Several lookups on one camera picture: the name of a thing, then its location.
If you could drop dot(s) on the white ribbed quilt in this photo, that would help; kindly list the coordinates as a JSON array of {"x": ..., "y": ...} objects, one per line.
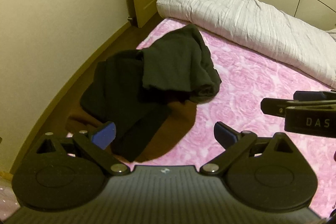
[{"x": 236, "y": 16}]

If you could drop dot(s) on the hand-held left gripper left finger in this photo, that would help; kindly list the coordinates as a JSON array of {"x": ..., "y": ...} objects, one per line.
[{"x": 105, "y": 134}]

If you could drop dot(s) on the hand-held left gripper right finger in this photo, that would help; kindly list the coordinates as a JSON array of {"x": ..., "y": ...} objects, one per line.
[{"x": 223, "y": 133}]

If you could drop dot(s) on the pink floral blanket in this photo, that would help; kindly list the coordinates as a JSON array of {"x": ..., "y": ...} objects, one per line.
[{"x": 249, "y": 77}]

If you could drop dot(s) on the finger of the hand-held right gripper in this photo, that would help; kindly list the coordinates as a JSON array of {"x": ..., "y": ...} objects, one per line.
[
  {"x": 273, "y": 106},
  {"x": 309, "y": 96}
]

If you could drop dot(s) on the black pants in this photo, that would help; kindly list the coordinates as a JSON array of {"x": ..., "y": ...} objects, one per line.
[{"x": 178, "y": 61}]

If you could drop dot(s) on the black shirt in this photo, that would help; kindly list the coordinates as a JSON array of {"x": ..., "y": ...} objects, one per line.
[{"x": 118, "y": 87}]

